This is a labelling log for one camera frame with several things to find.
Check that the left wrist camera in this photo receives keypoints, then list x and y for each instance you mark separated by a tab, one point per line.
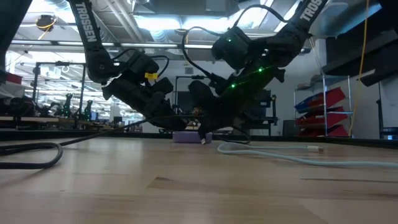
163	85

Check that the purple round power hub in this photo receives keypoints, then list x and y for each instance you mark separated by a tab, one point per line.
186	137

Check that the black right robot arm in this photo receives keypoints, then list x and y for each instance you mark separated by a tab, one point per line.
311	12

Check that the red box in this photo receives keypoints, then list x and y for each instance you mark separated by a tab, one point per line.
14	78

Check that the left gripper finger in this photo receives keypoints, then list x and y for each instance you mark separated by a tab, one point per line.
168	118

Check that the white bag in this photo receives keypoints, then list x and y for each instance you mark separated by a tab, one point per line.
11	91

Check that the black gantry frame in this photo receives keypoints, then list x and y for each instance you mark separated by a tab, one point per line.
59	63
197	76

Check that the long wooden workbench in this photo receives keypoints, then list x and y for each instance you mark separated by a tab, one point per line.
37	119

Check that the black equipment cabinet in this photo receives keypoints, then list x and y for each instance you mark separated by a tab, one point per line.
269	121

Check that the black angled beam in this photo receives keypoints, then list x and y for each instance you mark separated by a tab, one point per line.
385	49

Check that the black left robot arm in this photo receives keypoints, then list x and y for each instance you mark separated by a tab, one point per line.
90	46

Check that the red storage bin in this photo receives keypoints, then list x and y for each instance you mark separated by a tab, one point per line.
339	131
329	98
337	119

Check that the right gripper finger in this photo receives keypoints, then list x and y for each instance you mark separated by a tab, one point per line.
203	99
230	121

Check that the black table frame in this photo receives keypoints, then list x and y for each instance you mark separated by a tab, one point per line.
311	140

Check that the green lit robot arm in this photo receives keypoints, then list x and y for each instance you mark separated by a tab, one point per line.
88	110
67	107

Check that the metal shelf rack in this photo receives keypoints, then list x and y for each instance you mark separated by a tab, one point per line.
324	93

